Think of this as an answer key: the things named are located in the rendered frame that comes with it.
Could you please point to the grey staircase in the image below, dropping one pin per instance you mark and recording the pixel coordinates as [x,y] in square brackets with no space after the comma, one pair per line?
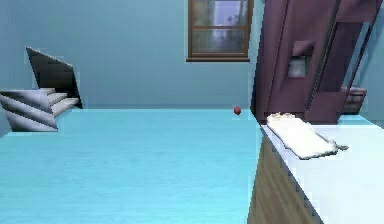
[40,100]

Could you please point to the white cloth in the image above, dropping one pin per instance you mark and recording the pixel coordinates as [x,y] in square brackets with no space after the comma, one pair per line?
[300,136]

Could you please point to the white topped wooden counter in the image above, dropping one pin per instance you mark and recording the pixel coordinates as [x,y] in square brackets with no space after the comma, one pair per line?
[333,180]

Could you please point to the brown framed window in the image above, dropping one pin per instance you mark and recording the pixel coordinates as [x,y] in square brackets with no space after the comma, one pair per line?
[218,30]

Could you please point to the small red ball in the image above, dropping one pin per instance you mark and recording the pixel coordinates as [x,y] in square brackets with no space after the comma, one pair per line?
[237,110]

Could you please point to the dark purple fridge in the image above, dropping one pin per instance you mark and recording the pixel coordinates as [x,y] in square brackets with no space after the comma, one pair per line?
[293,66]

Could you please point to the dark purple chest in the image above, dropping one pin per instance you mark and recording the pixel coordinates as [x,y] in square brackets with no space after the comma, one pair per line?
[354,98]

